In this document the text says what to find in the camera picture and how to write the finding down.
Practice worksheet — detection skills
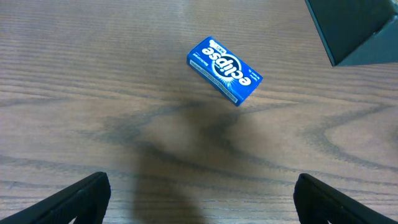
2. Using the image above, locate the dark green open box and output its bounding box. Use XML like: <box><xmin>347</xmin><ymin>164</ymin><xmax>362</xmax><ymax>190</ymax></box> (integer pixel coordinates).
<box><xmin>305</xmin><ymin>0</ymin><xmax>397</xmax><ymax>67</ymax></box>

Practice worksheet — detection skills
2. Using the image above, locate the blue Eclipse mints box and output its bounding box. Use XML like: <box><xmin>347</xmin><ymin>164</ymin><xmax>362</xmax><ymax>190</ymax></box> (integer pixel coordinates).
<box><xmin>187</xmin><ymin>36</ymin><xmax>263</xmax><ymax>106</ymax></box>

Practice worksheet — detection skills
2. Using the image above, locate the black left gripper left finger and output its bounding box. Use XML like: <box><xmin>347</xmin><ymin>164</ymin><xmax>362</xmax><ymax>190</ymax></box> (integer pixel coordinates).
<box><xmin>1</xmin><ymin>172</ymin><xmax>111</xmax><ymax>224</ymax></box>

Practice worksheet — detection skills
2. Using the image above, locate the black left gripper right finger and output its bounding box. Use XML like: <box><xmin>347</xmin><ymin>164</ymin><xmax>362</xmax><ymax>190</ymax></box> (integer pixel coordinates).
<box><xmin>293</xmin><ymin>173</ymin><xmax>397</xmax><ymax>224</ymax></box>

